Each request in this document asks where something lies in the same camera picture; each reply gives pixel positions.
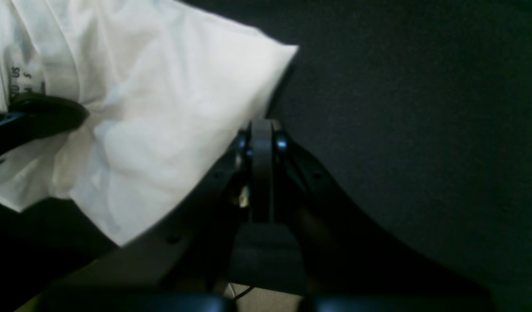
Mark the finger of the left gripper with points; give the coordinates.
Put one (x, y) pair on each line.
(32, 116)

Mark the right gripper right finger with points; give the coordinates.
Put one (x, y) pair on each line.
(352, 263)

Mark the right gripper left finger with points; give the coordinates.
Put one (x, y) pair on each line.
(180, 264)

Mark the white T-shirt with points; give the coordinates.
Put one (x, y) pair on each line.
(167, 86)

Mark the black table cloth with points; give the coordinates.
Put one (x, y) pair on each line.
(421, 110)

